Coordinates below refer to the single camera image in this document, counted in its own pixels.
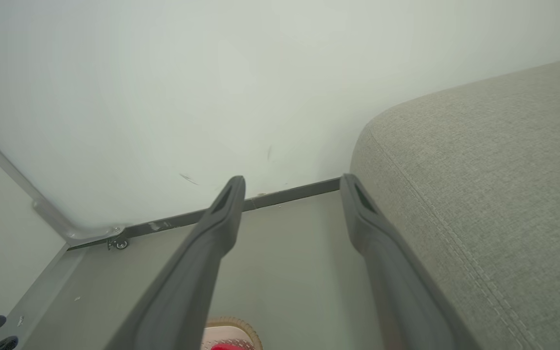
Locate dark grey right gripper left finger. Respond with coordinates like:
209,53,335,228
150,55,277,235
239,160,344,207
105,175,246,350

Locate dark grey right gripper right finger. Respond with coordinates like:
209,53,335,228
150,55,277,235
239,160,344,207
340,174,481,350

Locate white basket with brown rim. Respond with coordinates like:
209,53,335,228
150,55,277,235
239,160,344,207
201,317,263,350

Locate light grey baseboard strip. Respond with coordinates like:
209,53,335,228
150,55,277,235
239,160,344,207
0,243,86,350

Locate grey partition foot with caster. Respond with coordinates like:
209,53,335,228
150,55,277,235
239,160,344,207
32,198,126,246

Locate dark grey baseboard strip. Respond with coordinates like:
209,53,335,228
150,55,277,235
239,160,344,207
68,177,342,251

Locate grey fabric sofa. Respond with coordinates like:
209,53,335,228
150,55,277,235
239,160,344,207
349,53,560,350

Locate grey corner trim post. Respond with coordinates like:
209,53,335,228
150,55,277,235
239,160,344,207
0,118,67,239

